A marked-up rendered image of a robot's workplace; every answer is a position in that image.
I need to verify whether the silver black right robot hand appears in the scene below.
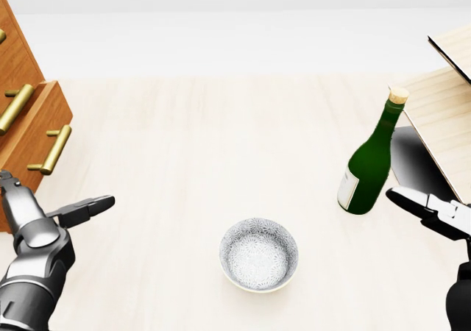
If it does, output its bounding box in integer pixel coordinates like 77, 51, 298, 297
385, 185, 471, 295

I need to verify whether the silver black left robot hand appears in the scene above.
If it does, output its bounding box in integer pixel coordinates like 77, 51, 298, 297
0, 168, 116, 297

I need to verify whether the wooden cabinet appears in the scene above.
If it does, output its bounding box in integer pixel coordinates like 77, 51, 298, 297
0, 0, 74, 233

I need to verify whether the green corked glass bottle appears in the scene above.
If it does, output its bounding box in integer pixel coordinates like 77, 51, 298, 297
336, 88, 410, 216

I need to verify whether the pale wooden shelf rack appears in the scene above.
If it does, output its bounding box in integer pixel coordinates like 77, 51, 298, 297
388, 24, 471, 205

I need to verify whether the grey patterned bowl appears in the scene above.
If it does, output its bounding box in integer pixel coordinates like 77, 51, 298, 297
219, 217, 300, 295

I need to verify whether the wooden drawer with long handle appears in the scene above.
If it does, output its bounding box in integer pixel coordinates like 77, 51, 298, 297
0, 0, 34, 71
0, 47, 47, 140
0, 80, 74, 233

